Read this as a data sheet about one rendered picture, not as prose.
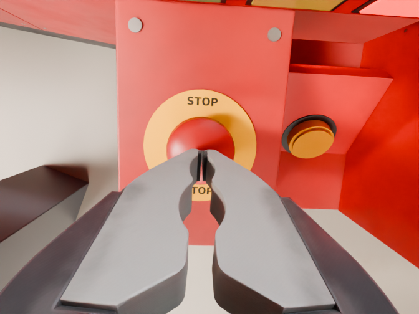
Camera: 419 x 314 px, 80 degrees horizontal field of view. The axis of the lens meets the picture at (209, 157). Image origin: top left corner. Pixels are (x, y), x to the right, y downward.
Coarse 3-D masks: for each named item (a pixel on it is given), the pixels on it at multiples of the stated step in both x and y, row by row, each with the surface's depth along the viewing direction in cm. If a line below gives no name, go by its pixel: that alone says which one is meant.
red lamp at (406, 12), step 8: (384, 0) 13; (392, 0) 12; (400, 0) 12; (408, 0) 12; (416, 0) 12; (368, 8) 14; (376, 8) 14; (384, 8) 13; (392, 8) 13; (400, 8) 13; (408, 8) 13; (416, 8) 13; (408, 16) 14; (416, 16) 14
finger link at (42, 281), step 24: (120, 192) 9; (96, 216) 8; (72, 240) 7; (48, 264) 6; (72, 264) 6; (24, 288) 6; (48, 288) 6; (0, 312) 5; (24, 312) 5; (48, 312) 5; (72, 312) 5; (96, 312) 5
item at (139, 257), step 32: (192, 160) 11; (128, 192) 9; (160, 192) 9; (128, 224) 8; (160, 224) 8; (96, 256) 7; (128, 256) 7; (160, 256) 7; (96, 288) 6; (128, 288) 6; (160, 288) 6
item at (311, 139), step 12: (312, 120) 21; (300, 132) 21; (312, 132) 21; (324, 132) 21; (288, 144) 23; (300, 144) 22; (312, 144) 22; (324, 144) 22; (300, 156) 23; (312, 156) 23
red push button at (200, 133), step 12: (192, 120) 14; (204, 120) 14; (216, 120) 14; (180, 132) 14; (192, 132) 14; (204, 132) 14; (216, 132) 14; (228, 132) 14; (168, 144) 14; (180, 144) 14; (192, 144) 14; (204, 144) 14; (216, 144) 14; (228, 144) 14; (168, 156) 14; (228, 156) 14
